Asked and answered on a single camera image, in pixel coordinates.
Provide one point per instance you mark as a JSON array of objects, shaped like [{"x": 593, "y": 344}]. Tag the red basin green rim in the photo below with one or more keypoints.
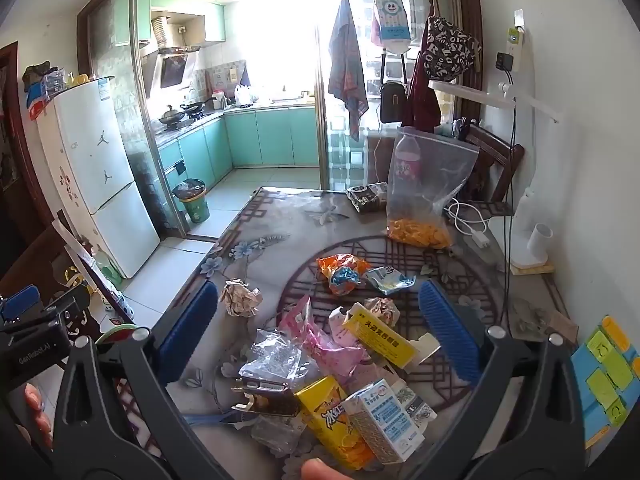
[{"x": 120, "y": 334}]

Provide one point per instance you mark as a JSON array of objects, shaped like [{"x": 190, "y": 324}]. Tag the clear plastic wrapper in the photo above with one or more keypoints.
[{"x": 270, "y": 360}]

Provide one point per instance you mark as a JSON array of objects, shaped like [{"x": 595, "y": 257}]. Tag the orange snack wrapper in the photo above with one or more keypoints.
[{"x": 332, "y": 266}]

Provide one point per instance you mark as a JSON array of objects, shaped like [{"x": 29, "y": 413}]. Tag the clear zip bag orange snacks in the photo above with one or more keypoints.
[{"x": 430, "y": 195}]

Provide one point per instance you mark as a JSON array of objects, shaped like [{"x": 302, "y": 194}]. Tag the clear plastic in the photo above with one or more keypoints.
[{"x": 277, "y": 435}]

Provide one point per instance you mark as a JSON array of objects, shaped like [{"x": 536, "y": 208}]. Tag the black white patterned bag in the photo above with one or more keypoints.
[{"x": 447, "y": 50}]

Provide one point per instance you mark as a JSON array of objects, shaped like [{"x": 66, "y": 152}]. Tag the clear plastic box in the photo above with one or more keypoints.
[{"x": 54, "y": 80}]

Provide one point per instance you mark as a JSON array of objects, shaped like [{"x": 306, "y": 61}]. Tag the brown wooden chair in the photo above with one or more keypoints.
[{"x": 492, "y": 155}]

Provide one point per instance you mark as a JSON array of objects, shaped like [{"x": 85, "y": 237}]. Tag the teal kitchen base cabinets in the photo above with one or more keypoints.
[{"x": 270, "y": 135}]

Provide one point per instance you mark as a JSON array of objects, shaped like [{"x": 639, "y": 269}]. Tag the paper ball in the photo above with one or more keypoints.
[
  {"x": 382, "y": 310},
  {"x": 240, "y": 300}
]

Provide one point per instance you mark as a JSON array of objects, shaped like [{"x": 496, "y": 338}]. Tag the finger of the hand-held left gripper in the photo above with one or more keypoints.
[{"x": 20, "y": 305}]

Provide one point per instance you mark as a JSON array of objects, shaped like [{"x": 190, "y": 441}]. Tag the person's left hand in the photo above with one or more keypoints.
[{"x": 37, "y": 410}]

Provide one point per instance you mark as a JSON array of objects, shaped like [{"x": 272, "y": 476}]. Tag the green trash bin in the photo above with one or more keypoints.
[{"x": 192, "y": 202}]

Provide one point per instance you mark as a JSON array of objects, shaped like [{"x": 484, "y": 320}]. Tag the blue green toy board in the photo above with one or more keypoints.
[{"x": 585, "y": 375}]

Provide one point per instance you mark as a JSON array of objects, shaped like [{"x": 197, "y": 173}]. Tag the white plastic bag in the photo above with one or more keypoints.
[{"x": 245, "y": 96}]

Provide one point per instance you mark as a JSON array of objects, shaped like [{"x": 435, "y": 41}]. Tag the green detergent bottle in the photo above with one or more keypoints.
[{"x": 106, "y": 267}]

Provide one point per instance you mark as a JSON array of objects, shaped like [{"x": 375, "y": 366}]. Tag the white milk carton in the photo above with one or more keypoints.
[{"x": 380, "y": 425}]

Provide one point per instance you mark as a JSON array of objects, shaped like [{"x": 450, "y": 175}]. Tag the white desk lamp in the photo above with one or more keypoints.
[{"x": 500, "y": 97}]

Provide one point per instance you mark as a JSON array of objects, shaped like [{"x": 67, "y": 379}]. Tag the yellow plastic toy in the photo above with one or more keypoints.
[{"x": 75, "y": 277}]

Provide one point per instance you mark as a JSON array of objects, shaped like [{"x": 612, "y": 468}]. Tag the black shoulder bag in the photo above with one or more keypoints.
[{"x": 392, "y": 102}]

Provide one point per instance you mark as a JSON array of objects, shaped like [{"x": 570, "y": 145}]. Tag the dark carved wooden chair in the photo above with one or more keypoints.
[{"x": 35, "y": 265}]

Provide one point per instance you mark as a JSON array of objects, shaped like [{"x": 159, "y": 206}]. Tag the yellow medicine box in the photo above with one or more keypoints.
[{"x": 380, "y": 340}]

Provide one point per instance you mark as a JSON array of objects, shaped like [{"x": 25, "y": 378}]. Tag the clear plastic water bottle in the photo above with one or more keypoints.
[{"x": 407, "y": 160}]

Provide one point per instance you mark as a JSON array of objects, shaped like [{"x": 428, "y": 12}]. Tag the black range hood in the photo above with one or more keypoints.
[{"x": 175, "y": 70}]

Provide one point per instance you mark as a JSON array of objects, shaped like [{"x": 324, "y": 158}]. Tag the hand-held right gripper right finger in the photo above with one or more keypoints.
[{"x": 447, "y": 330}]

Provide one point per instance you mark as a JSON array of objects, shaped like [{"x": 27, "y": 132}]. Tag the person's right hand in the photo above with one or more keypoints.
[{"x": 322, "y": 471}]

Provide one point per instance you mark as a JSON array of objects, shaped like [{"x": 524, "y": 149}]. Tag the teal kitchen wall cabinets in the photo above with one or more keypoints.
[{"x": 215, "y": 22}]

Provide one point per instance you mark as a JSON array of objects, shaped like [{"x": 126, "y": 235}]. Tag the blue red packet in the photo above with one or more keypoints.
[{"x": 37, "y": 102}]

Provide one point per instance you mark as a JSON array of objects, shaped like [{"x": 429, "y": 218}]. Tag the yellow drink carton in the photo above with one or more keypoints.
[{"x": 325, "y": 420}]

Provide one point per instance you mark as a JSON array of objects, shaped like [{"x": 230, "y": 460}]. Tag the dark red garment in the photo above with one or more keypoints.
[{"x": 425, "y": 105}]

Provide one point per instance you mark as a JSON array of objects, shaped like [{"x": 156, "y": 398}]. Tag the metal wok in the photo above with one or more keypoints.
[{"x": 172, "y": 119}]

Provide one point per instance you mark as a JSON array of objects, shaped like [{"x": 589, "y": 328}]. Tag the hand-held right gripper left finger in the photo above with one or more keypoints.
[{"x": 192, "y": 317}]

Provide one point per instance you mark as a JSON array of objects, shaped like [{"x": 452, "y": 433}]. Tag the pink plastic wrapper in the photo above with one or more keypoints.
[{"x": 320, "y": 347}]

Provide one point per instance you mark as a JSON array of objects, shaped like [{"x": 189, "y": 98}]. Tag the hanging smiley face pack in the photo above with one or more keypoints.
[{"x": 392, "y": 20}]

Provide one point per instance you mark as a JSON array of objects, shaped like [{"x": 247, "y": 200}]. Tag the blue hanging towel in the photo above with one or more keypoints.
[{"x": 345, "y": 70}]

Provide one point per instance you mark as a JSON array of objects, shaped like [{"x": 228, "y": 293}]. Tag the white refrigerator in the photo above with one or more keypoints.
[{"x": 95, "y": 160}]

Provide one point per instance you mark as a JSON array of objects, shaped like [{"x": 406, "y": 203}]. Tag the white wall power strip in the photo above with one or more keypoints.
[{"x": 514, "y": 45}]

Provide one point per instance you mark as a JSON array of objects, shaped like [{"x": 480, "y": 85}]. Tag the dark wooden door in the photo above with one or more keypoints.
[{"x": 12, "y": 150}]

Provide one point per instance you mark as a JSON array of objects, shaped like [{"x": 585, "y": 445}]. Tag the light blue wrapper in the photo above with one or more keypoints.
[{"x": 387, "y": 280}]

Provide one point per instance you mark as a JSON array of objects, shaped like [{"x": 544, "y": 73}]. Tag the dark brown wrapper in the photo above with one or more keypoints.
[{"x": 272, "y": 400}]

